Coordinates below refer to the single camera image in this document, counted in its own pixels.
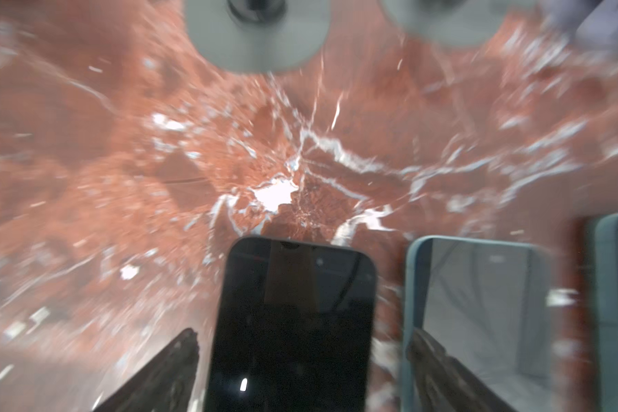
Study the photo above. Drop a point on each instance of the black phone front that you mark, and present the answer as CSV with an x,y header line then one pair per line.
x,y
603,259

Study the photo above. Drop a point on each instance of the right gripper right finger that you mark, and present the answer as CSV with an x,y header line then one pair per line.
x,y
443,383

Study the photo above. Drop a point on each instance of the white folding phone stand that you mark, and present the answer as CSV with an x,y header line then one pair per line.
x,y
592,24

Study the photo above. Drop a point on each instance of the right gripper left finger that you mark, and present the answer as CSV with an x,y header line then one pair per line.
x,y
164,384

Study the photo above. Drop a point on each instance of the lavender round-base stand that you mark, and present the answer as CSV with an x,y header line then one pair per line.
x,y
453,23

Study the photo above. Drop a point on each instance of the black phone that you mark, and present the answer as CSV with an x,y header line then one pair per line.
x,y
294,328
603,259

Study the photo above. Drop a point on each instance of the silver-edged phone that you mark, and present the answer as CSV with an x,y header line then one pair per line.
x,y
485,302

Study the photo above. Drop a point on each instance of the grey stand rear middle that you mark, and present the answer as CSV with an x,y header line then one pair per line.
x,y
257,36

